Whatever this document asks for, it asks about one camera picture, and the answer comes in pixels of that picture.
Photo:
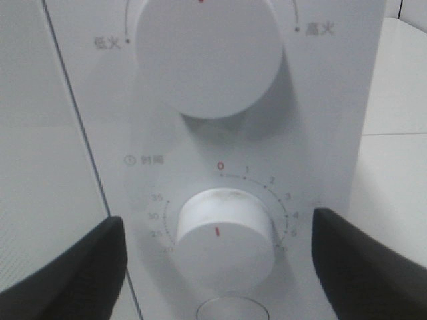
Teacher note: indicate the white microwave oven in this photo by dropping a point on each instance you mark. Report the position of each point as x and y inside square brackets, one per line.
[294, 149]

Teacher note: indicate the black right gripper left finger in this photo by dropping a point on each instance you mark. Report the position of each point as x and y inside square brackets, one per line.
[82, 283]

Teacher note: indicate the white microwave knob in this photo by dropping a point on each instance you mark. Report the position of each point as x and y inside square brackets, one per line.
[224, 240]
[208, 59]

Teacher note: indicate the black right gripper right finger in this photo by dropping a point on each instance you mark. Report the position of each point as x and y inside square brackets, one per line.
[362, 278]

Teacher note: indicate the white microwave door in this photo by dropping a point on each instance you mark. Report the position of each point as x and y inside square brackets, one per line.
[50, 195]

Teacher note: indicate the round door release button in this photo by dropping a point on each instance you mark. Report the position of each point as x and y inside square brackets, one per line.
[232, 305]

